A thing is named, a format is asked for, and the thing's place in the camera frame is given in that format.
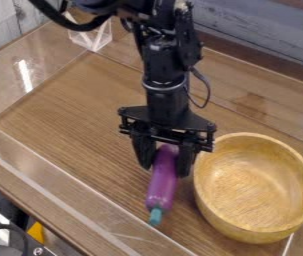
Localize black cable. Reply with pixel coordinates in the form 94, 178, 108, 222
27, 0, 115, 32

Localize yellow black object under table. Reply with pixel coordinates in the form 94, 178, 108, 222
27, 221, 56, 256

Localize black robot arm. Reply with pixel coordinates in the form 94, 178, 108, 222
75, 0, 217, 177

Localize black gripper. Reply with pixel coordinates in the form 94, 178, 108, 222
118, 106, 217, 178

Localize clear acrylic wall panels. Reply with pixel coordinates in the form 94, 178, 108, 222
0, 3, 303, 256

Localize clear acrylic corner bracket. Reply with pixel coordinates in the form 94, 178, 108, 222
68, 20, 112, 52

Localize purple toy eggplant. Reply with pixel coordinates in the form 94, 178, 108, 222
146, 144, 178, 226

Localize brown wooden bowl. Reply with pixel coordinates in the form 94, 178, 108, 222
194, 132, 303, 244

